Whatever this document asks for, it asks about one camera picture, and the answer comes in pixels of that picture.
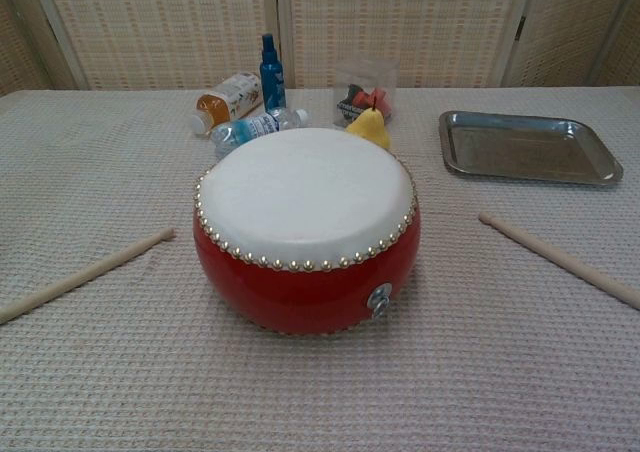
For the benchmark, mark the wooden drumstick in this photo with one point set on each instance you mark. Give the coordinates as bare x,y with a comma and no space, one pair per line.
550,254
85,274

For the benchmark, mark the red drum with white skin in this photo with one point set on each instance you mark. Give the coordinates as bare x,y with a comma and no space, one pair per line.
305,197

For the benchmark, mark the rectangular steel tray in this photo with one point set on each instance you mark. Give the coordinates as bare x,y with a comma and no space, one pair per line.
525,147

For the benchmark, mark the yellow pear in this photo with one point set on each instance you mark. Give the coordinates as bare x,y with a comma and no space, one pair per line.
370,124

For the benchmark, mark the clear water bottle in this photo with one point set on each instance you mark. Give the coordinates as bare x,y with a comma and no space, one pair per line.
250,128

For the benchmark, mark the clear plastic box with items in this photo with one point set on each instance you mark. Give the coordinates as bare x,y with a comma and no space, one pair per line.
360,79

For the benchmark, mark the blue spray bottle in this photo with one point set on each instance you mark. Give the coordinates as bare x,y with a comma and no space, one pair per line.
272,82

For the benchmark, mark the orange tea bottle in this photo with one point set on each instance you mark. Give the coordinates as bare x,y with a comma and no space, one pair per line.
230,97

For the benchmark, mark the woven folding screen panel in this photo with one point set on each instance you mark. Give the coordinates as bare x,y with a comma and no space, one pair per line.
565,27
20,37
400,22
165,27
627,47

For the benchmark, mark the beige woven tablecloth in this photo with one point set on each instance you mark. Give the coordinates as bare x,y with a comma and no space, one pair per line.
100,372

